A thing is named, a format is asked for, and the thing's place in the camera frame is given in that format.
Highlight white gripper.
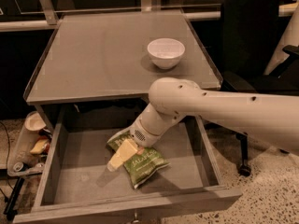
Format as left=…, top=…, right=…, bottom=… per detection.
left=107, top=122, right=160, bottom=172

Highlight green jalapeno chip bag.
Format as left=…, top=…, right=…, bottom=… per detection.
left=107, top=128, right=169, bottom=189

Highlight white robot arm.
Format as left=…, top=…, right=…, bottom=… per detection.
left=107, top=77, right=299, bottom=172

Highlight grey open drawer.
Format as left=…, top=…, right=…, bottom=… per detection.
left=14, top=113, right=241, bottom=224

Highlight grey cabinet counter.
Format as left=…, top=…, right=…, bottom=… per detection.
left=22, top=8, right=223, bottom=131

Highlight yellow snack package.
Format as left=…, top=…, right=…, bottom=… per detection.
left=30, top=139, right=50, bottom=155

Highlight white paper cup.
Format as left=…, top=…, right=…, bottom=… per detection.
left=24, top=112, right=46, bottom=131

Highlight clear plastic bin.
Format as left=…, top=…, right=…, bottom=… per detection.
left=7, top=124, right=52, bottom=176

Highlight white ceramic bowl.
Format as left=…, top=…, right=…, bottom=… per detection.
left=147, top=38, right=185, bottom=70

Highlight soda can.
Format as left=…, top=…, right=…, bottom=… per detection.
left=13, top=161, right=25, bottom=173

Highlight black office chair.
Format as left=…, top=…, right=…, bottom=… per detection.
left=204, top=0, right=299, bottom=177

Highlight black cable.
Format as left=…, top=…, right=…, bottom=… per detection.
left=0, top=120, right=13, bottom=203

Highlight metal rail bracket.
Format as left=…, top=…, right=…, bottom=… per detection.
left=39, top=0, right=58, bottom=25

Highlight metal rail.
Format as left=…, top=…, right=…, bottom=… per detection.
left=0, top=3, right=299, bottom=33

